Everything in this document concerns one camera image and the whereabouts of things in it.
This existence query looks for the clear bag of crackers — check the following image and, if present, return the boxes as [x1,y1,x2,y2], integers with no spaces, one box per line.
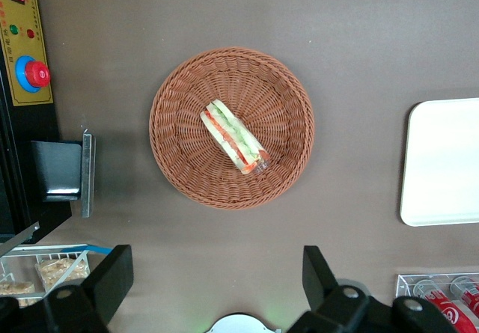
[34,257,91,293]
[0,281,37,308]

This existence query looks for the black control box yellow panel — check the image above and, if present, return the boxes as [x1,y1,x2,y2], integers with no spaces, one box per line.
[0,0,73,245]

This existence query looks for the clear acrylic bottle rack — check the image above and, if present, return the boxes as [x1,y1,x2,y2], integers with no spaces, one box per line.
[396,271,479,314]

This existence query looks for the silver metal plate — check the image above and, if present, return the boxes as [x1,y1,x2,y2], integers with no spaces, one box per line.
[0,221,41,254]

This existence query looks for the silver metal angle bracket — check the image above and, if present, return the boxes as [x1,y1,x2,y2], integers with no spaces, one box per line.
[81,132,97,219]

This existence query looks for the plastic-wrapped triangle sandwich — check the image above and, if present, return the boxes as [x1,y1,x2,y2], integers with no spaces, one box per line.
[198,100,271,177]

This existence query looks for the cream plastic serving tray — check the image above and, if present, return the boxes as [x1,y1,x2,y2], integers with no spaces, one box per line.
[399,97,479,227]

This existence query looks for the round brown wicker basket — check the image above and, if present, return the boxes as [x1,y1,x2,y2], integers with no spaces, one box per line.
[148,46,316,211]

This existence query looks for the glossy black block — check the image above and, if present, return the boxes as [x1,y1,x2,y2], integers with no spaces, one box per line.
[30,140,83,203]

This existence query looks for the white wire snack rack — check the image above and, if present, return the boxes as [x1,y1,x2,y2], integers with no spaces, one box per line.
[0,243,91,308]

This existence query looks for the blue strip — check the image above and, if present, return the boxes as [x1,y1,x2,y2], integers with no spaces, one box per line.
[61,245,114,256]

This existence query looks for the red cola bottle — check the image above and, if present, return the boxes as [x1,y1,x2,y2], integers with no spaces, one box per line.
[412,278,479,333]
[450,275,479,310]

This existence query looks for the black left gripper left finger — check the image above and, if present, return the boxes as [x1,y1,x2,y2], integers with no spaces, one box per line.
[0,244,135,333]

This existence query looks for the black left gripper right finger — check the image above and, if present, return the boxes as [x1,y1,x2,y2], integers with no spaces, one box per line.
[286,245,461,333]

